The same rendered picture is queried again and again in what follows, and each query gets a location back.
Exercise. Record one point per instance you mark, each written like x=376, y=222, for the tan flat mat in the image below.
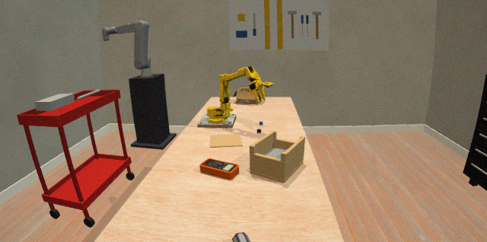
x=227, y=140

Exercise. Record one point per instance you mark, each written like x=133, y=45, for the orange digital multimeter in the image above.
x=220, y=169

